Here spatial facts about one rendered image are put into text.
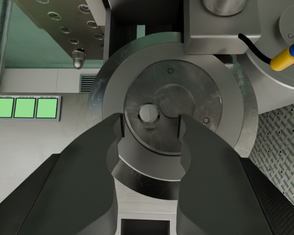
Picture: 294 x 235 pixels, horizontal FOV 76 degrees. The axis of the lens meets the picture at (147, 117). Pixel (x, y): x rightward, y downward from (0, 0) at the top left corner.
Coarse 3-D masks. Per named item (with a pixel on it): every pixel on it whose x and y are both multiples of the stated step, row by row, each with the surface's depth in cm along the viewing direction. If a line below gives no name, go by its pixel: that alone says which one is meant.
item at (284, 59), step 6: (240, 36) 13; (246, 42) 13; (252, 48) 12; (288, 48) 10; (258, 54) 12; (282, 54) 10; (288, 54) 10; (264, 60) 12; (270, 60) 12; (276, 60) 11; (282, 60) 10; (288, 60) 10; (276, 66) 11; (282, 66) 11
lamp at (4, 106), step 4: (0, 100) 51; (4, 100) 51; (8, 100) 51; (12, 100) 51; (0, 104) 51; (4, 104) 50; (8, 104) 50; (12, 104) 50; (0, 108) 50; (4, 108) 50; (8, 108) 50; (0, 112) 50; (4, 112) 50; (8, 112) 50; (0, 116) 50; (4, 116) 50; (8, 116) 50
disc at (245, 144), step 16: (176, 32) 17; (128, 48) 17; (112, 64) 17; (224, 64) 17; (96, 80) 17; (240, 80) 16; (96, 96) 17; (96, 112) 16; (256, 112) 16; (256, 128) 16; (240, 144) 16; (128, 176) 16; (144, 176) 15; (144, 192) 15; (160, 192) 15; (176, 192) 15
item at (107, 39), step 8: (112, 16) 19; (112, 24) 19; (112, 32) 19; (120, 32) 24; (128, 32) 30; (136, 32) 43; (104, 40) 18; (112, 40) 19; (120, 40) 24; (128, 40) 31; (104, 48) 18; (112, 48) 19; (104, 56) 18
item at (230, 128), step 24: (144, 48) 16; (168, 48) 16; (120, 72) 16; (216, 72) 16; (120, 96) 16; (240, 96) 15; (240, 120) 15; (120, 144) 15; (144, 168) 15; (168, 168) 14
